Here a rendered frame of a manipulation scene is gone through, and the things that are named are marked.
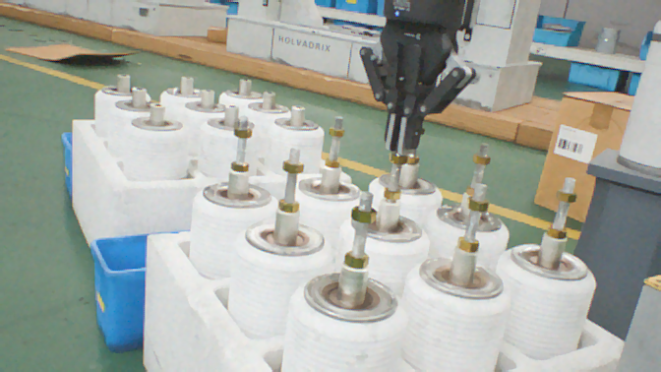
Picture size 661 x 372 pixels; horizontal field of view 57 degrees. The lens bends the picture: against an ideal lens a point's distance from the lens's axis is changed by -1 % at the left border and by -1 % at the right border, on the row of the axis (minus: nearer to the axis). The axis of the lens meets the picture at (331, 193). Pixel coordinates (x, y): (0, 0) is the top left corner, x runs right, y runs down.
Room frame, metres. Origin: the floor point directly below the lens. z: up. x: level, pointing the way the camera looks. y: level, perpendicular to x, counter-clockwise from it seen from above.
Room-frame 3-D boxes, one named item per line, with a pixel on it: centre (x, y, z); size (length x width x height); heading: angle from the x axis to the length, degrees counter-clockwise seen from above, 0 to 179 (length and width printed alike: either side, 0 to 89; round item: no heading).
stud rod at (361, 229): (0.44, -0.03, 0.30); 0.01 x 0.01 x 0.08; 4
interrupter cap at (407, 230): (0.61, -0.06, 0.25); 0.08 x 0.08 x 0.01
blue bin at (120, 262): (0.79, 0.16, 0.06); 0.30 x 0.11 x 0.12; 124
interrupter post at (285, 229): (0.54, 0.04, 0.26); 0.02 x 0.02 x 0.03
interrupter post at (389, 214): (0.61, -0.06, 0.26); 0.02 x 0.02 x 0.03
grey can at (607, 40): (4.94, -1.95, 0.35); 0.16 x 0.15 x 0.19; 59
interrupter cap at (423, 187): (0.77, -0.10, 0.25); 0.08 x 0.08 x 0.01
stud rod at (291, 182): (0.54, 0.04, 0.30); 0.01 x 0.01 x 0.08; 89
